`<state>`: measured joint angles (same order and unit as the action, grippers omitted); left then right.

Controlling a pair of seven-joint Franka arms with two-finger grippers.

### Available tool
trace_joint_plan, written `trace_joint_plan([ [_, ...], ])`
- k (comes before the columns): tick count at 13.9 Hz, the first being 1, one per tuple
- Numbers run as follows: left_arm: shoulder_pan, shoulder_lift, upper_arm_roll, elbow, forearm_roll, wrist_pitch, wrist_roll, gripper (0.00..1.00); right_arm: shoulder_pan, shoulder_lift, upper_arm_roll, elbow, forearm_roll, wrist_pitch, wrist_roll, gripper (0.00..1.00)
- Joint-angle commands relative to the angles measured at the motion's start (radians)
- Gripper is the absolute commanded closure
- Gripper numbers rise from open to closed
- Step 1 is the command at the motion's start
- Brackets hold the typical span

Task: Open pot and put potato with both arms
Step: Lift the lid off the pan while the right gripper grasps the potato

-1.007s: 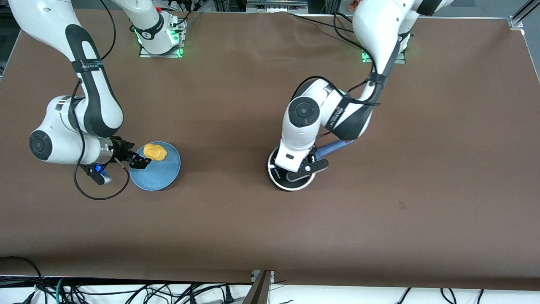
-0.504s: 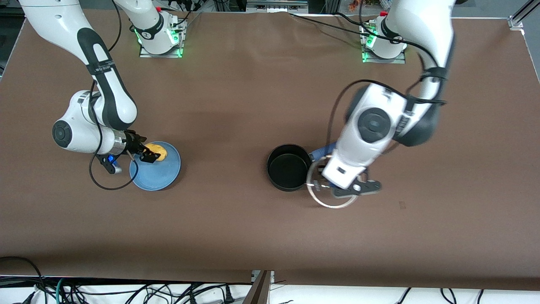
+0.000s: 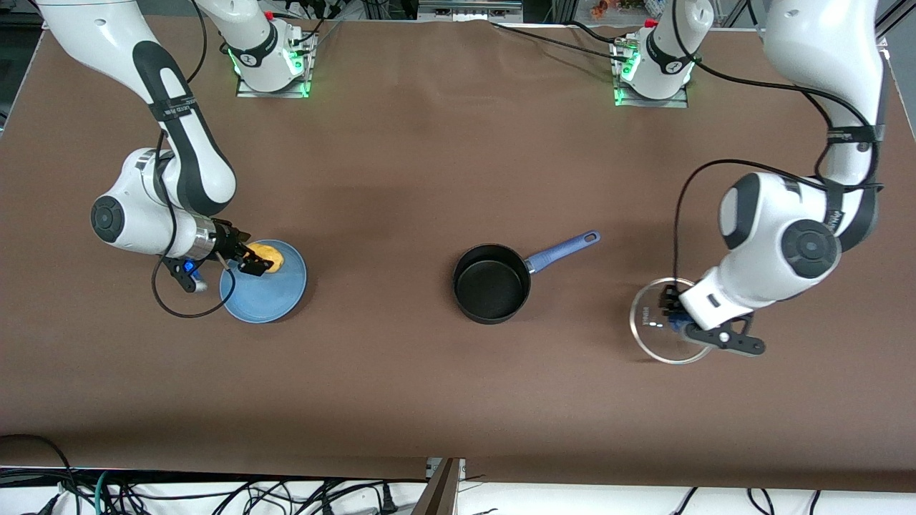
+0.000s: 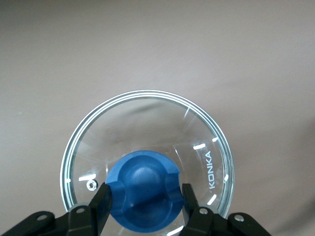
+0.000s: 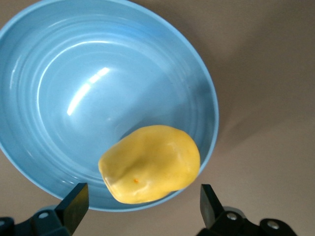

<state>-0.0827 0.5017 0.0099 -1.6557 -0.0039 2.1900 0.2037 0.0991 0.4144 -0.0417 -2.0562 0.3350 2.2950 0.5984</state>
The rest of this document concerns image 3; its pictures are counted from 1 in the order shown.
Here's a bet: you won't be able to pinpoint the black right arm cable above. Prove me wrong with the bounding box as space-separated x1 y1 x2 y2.
150 0 234 320

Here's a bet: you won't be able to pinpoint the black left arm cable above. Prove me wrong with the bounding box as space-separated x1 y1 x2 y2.
671 0 889 288

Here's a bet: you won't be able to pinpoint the black cable on table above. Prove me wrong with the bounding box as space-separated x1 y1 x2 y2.
490 20 634 62

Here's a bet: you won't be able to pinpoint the blue round plate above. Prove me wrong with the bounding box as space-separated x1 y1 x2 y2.
219 239 308 324

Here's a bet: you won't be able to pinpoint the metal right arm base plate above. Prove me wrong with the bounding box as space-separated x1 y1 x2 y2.
235 30 316 99

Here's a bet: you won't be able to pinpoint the brown table cover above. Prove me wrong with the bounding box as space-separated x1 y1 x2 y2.
0 14 916 494

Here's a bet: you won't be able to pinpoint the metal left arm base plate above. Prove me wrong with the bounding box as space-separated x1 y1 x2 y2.
613 36 690 109

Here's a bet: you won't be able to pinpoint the yellow potato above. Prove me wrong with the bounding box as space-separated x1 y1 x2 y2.
245 243 286 275

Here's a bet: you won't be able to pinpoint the black cables at base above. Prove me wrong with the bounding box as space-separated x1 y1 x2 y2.
276 0 346 45

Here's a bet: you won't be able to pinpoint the black pot with blue handle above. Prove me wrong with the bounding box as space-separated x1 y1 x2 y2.
452 230 602 325

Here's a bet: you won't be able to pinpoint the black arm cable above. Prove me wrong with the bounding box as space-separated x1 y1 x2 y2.
671 0 889 288
150 0 234 320

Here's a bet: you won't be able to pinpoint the aluminium post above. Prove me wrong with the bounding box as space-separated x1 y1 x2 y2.
411 458 467 515

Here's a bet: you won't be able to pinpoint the glass lid with blue knob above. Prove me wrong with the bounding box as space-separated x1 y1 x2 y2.
630 277 717 366

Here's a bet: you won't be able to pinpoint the black looping floor cable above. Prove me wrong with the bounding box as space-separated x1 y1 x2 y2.
0 433 81 515

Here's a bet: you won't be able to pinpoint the silver frame bar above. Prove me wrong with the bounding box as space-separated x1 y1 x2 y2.
418 0 524 22

